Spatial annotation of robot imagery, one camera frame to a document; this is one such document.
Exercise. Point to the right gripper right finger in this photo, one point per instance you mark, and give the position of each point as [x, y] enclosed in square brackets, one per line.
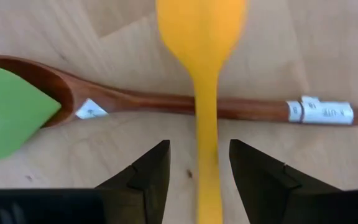
[269, 193]

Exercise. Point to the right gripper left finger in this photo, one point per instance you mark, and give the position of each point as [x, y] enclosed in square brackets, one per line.
[145, 193]

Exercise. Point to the brown wooden spoon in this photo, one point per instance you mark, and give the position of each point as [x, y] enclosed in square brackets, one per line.
[151, 102]

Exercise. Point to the green silicone spatula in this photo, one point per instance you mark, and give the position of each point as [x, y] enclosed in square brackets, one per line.
[11, 112]

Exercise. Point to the yellow silicone spatula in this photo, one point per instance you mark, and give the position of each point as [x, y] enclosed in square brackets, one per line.
[202, 31]

